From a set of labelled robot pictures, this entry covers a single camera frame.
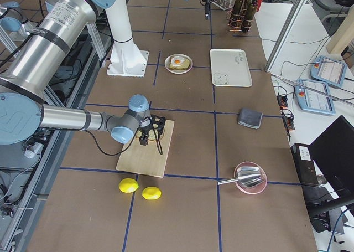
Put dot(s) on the pink bowl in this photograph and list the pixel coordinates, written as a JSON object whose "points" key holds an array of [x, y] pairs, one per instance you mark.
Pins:
{"points": [[260, 187]]}

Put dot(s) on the white round plate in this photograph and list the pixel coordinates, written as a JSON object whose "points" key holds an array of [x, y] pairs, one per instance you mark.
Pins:
{"points": [[167, 61]]}

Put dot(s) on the long grabber stick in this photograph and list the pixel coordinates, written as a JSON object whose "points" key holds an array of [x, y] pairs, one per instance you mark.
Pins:
{"points": [[293, 83]]}

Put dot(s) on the bread slice with egg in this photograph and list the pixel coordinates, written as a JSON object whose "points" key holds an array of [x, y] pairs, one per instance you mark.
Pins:
{"points": [[184, 66]]}

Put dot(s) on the metal scoop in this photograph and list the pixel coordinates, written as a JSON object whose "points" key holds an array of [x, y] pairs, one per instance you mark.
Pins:
{"points": [[246, 176]]}

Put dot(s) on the copper wire bottle rack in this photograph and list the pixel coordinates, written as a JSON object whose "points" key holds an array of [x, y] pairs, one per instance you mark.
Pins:
{"points": [[239, 22]]}

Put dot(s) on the aluminium frame post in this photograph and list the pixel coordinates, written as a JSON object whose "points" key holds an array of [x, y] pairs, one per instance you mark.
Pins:
{"points": [[285, 31]]}

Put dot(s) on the dark wine bottle back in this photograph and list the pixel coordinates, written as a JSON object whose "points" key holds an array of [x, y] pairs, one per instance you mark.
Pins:
{"points": [[238, 6]]}

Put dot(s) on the dark wine bottle front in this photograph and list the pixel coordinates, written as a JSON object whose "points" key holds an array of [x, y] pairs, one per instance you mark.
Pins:
{"points": [[249, 15]]}

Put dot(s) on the yellow lemon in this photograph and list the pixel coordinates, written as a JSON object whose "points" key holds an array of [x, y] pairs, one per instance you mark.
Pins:
{"points": [[151, 193], [128, 185]]}

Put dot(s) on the white bear tray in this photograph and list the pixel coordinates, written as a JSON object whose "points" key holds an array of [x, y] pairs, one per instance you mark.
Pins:
{"points": [[229, 67]]}

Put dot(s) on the yellow lemon left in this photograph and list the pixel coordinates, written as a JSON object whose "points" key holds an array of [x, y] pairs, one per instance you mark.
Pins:
{"points": [[128, 185]]}

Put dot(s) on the dark wine bottle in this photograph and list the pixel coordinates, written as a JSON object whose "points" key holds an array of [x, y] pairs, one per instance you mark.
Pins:
{"points": [[238, 6], [249, 15]]}

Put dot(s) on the fried egg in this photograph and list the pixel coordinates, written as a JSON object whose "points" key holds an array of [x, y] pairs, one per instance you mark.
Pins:
{"points": [[177, 60]]}

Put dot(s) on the blue teach pendant near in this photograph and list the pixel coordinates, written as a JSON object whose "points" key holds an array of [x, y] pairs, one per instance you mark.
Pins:
{"points": [[312, 101]]}

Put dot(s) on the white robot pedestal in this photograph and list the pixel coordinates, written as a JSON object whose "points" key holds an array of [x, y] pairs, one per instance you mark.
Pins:
{"points": [[126, 59]]}

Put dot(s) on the blue teach pendant far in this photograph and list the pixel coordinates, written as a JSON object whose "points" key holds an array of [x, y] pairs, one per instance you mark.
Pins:
{"points": [[329, 70]]}

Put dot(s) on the wooden cutting board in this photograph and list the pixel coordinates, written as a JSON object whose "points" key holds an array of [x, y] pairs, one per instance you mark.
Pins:
{"points": [[146, 160]]}

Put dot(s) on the grey folded cloth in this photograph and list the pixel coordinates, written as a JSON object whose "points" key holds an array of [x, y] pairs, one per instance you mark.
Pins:
{"points": [[250, 118]]}

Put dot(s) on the yellow lemon right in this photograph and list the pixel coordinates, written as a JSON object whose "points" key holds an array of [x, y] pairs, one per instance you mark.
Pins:
{"points": [[151, 193]]}

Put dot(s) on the blue teach pendant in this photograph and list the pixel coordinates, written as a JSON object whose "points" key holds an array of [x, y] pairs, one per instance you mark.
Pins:
{"points": [[329, 70], [312, 101]]}

